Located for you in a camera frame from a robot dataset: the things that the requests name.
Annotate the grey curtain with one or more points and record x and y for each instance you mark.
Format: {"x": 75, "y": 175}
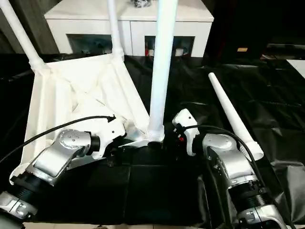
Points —
{"x": 23, "y": 9}

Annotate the white plastic table leg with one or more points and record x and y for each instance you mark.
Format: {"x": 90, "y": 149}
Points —
{"x": 23, "y": 40}
{"x": 228, "y": 107}
{"x": 162, "y": 71}
{"x": 114, "y": 28}

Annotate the white sideboard with glass doors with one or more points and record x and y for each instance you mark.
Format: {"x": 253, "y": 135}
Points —
{"x": 133, "y": 26}

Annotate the small tan box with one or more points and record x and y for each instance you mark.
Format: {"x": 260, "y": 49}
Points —
{"x": 242, "y": 49}

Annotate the black plastic cover mat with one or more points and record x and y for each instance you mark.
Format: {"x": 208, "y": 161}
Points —
{"x": 166, "y": 186}

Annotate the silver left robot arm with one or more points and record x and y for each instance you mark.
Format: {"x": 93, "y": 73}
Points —
{"x": 52, "y": 157}

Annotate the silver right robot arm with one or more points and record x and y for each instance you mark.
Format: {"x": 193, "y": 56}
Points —
{"x": 226, "y": 155}

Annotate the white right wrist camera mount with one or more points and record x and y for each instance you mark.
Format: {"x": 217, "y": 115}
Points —
{"x": 188, "y": 124}

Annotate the white flat board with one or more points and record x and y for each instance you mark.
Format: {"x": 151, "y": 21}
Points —
{"x": 297, "y": 68}

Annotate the white plastic table top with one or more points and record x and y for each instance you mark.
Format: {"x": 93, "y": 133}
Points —
{"x": 59, "y": 95}

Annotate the small white bottle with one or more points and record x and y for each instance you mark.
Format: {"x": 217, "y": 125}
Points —
{"x": 150, "y": 51}
{"x": 181, "y": 52}

